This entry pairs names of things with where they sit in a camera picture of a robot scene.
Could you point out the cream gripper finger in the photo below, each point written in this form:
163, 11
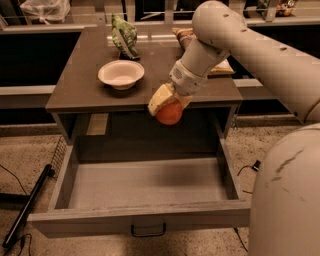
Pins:
185, 100
164, 95

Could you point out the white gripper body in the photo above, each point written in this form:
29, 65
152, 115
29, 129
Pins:
185, 80

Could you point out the red apple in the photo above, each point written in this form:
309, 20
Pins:
170, 114

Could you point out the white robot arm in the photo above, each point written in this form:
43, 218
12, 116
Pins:
285, 205

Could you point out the grey cabinet counter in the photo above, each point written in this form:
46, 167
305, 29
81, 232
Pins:
88, 111

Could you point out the open grey drawer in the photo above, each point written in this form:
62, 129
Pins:
104, 188

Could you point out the white paper bowl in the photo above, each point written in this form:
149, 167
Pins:
121, 74

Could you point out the brown chip bag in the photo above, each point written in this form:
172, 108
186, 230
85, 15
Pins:
186, 35

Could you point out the green chip bag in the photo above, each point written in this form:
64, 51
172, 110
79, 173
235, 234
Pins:
124, 37

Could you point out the black power adapter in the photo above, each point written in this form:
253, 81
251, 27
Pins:
256, 166

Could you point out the black floor bar left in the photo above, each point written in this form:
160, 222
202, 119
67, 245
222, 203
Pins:
27, 203

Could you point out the white plastic bag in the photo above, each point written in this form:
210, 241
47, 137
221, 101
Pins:
46, 11

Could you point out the black drawer handle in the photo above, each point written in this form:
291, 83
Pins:
150, 234

